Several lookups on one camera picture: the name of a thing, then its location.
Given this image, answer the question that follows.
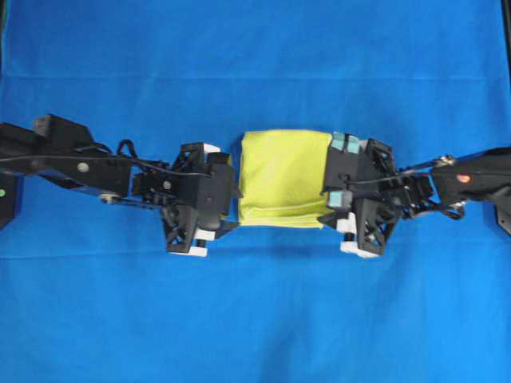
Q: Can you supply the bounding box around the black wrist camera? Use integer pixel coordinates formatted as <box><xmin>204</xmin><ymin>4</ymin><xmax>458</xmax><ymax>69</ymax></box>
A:
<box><xmin>321</xmin><ymin>132</ymin><xmax>362</xmax><ymax>211</ymax></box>
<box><xmin>172</xmin><ymin>150</ymin><xmax>239</xmax><ymax>231</ymax></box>

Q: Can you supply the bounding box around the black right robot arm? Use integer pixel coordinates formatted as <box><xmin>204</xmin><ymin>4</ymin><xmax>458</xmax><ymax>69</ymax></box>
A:
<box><xmin>318</xmin><ymin>134</ymin><xmax>510</xmax><ymax>258</ymax></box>

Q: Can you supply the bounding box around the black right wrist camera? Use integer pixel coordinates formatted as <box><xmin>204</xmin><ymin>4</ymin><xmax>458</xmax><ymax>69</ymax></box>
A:
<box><xmin>321</xmin><ymin>132</ymin><xmax>362</xmax><ymax>211</ymax></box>

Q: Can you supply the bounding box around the yellow-green microfiber towel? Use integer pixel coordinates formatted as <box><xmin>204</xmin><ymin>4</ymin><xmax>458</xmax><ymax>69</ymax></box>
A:
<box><xmin>238</xmin><ymin>129</ymin><xmax>332</xmax><ymax>229</ymax></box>

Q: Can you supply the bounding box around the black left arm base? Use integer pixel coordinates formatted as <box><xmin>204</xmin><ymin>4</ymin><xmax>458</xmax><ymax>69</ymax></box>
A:
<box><xmin>0</xmin><ymin>173</ymin><xmax>24</xmax><ymax>230</ymax></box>

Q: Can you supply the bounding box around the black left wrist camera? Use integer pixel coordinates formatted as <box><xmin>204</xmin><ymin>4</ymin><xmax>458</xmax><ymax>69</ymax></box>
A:
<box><xmin>172</xmin><ymin>150</ymin><xmax>239</xmax><ymax>231</ymax></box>

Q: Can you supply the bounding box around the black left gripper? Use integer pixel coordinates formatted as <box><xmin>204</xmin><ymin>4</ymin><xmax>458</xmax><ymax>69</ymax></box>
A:
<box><xmin>160</xmin><ymin>142</ymin><xmax>240</xmax><ymax>257</ymax></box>

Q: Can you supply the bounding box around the blue table cloth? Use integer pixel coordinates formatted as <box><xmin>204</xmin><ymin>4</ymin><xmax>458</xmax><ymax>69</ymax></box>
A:
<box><xmin>1</xmin><ymin>1</ymin><xmax>510</xmax><ymax>382</ymax></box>

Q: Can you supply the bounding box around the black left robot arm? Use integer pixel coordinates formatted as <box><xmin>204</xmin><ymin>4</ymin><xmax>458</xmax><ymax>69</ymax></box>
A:
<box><xmin>1</xmin><ymin>114</ymin><xmax>242</xmax><ymax>257</ymax></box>

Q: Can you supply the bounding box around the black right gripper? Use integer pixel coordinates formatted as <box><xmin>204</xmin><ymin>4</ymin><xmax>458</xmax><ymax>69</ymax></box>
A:
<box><xmin>317</xmin><ymin>139</ymin><xmax>399</xmax><ymax>258</ymax></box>

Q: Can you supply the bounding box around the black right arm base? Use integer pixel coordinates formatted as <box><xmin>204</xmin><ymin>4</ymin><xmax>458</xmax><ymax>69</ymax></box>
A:
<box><xmin>489</xmin><ymin>195</ymin><xmax>510</xmax><ymax>235</ymax></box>

